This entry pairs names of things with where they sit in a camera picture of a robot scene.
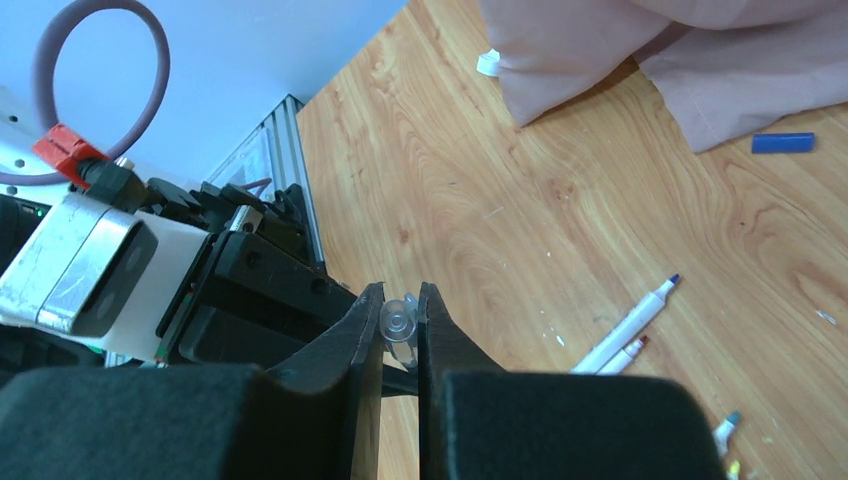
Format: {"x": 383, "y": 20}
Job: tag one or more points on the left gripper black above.
{"x": 257, "y": 290}

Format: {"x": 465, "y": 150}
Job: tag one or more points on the white marker teal tip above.
{"x": 723, "y": 431}

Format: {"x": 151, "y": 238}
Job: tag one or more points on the purple pen cap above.
{"x": 783, "y": 143}

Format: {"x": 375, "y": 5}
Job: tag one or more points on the white marker red tip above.
{"x": 624, "y": 357}

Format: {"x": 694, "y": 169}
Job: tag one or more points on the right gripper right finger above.
{"x": 481, "y": 421}

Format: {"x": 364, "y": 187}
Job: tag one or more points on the white marker yellow tip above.
{"x": 733, "y": 471}

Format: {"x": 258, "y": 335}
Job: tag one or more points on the pink shorts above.
{"x": 724, "y": 69}

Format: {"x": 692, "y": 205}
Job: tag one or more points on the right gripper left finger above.
{"x": 314, "y": 416}

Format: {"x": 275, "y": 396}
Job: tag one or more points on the aluminium frame rail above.
{"x": 273, "y": 150}

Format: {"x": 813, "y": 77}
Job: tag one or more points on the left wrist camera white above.
{"x": 99, "y": 276}

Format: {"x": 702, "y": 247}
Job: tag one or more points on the clothes rack metal white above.
{"x": 488, "y": 63}

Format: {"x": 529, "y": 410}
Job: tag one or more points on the clear pen cap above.
{"x": 399, "y": 328}

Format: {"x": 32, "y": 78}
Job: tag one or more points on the white marker blue tip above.
{"x": 627, "y": 329}

